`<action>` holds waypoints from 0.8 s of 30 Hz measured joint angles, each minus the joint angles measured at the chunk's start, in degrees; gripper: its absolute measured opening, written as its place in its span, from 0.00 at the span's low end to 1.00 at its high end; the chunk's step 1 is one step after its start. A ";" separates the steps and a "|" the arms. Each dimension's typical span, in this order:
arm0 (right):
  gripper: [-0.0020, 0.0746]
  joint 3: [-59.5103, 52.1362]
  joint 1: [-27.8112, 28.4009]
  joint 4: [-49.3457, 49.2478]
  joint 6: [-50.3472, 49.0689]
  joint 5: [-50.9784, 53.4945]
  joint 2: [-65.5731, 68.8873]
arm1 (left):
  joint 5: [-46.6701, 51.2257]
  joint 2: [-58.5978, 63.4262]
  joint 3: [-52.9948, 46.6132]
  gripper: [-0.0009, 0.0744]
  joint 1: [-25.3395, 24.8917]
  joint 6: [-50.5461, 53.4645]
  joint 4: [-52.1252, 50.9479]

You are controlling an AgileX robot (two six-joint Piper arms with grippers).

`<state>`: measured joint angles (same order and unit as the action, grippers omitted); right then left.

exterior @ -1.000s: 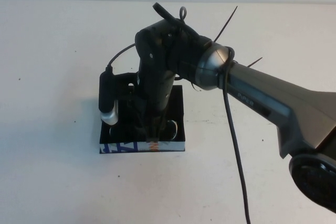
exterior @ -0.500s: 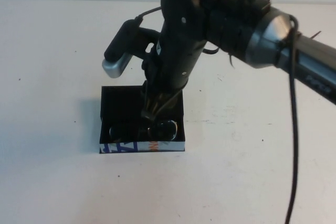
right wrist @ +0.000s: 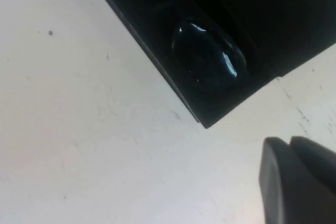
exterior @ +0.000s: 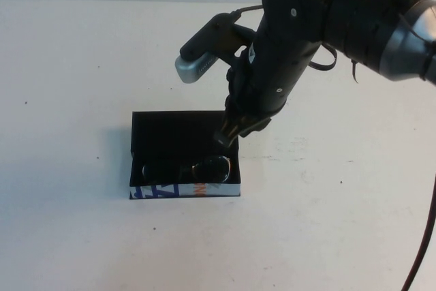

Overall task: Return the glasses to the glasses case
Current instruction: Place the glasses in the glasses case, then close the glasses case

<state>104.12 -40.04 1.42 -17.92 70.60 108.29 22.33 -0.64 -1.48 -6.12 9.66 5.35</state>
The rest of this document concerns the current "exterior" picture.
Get thin black camera cable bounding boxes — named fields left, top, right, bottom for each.
left=233, top=3, right=265, bottom=19

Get black zip tie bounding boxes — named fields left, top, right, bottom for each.
left=349, top=59, right=360, bottom=85

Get black silver-headed wrist camera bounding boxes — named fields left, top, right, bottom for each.
left=174, top=13, right=239, bottom=84

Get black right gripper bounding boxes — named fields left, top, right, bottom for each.
left=213, top=55, right=274, bottom=148

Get black glasses case box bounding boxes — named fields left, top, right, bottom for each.
left=128, top=110, right=243, bottom=200

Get black flat strap loop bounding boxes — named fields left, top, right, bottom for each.
left=308, top=41, right=338, bottom=73

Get black-framed sunglasses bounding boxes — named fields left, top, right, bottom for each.
left=141, top=155, right=234, bottom=183

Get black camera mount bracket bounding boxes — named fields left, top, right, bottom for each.
left=217, top=23, right=258, bottom=67

